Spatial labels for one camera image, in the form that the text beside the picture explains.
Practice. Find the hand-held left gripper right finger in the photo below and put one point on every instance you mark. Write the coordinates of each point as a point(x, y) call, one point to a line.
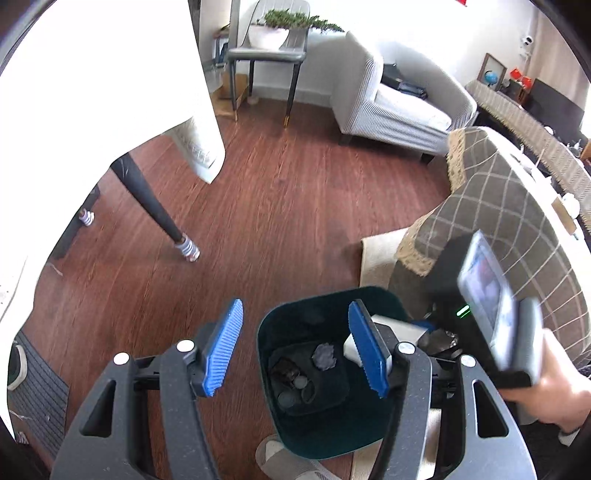
point(367, 353)

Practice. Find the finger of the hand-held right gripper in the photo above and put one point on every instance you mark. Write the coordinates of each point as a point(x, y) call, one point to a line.
point(427, 326)

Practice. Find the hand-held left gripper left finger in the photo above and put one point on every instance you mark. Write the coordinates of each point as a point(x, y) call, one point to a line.
point(224, 346)

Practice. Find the white paper box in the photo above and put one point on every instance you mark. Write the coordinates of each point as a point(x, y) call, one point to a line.
point(397, 330)

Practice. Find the grey paper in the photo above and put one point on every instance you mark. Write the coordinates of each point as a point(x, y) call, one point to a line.
point(325, 356)

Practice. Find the dark green waste bin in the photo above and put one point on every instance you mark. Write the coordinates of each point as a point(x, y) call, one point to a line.
point(323, 424)

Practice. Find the person's right hand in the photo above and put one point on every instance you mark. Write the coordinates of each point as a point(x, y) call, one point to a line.
point(554, 397)

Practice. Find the round table grey checked tablecloth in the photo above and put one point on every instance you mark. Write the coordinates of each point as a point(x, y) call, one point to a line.
point(508, 207)

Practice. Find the grey white slipper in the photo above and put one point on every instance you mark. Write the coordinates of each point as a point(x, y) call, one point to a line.
point(288, 459)

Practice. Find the black table leg striped sock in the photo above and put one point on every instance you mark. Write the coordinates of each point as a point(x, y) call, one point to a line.
point(152, 203)

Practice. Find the dark ribbed floor mat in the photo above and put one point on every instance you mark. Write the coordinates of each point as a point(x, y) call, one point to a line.
point(39, 397)

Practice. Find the cabinet with beige lace cloth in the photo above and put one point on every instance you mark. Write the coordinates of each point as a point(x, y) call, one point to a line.
point(531, 127)

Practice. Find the grey armchair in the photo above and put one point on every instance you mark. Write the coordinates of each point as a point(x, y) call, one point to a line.
point(397, 110)

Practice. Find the black monitor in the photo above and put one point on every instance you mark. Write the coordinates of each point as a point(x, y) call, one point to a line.
point(554, 104)

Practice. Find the small blue globe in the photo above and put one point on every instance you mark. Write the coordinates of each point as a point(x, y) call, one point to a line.
point(491, 79)

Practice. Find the small red flags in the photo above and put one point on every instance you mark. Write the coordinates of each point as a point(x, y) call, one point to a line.
point(519, 78)

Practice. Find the cardboard box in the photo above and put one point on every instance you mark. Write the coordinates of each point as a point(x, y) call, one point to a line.
point(227, 85)

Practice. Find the table with pale patterned cloth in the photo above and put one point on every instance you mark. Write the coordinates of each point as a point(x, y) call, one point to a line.
point(101, 78)

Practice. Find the grey dining chair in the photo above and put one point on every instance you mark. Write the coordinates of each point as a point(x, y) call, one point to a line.
point(272, 50)

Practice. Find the potted plant white pot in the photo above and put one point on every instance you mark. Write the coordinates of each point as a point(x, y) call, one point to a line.
point(277, 27)

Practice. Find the dark picture frame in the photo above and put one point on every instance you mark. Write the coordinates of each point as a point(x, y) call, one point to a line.
point(485, 64)

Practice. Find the white security camera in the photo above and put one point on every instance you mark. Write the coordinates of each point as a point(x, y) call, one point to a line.
point(526, 44)

